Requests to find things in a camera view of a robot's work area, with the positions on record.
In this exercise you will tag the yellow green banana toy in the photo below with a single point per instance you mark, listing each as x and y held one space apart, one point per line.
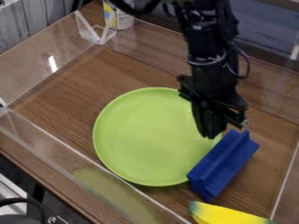
210 214

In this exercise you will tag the clear acrylic enclosure wall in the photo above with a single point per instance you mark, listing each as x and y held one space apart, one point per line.
59 78

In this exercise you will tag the white labelled can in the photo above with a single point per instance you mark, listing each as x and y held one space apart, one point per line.
123 21

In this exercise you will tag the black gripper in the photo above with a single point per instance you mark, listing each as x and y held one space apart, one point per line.
210 90

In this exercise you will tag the green round plate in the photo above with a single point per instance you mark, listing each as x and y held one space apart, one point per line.
146 139

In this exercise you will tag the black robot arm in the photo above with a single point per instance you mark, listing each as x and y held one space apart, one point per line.
210 28

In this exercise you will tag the blue star-shaped block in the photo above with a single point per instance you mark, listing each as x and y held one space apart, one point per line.
221 164

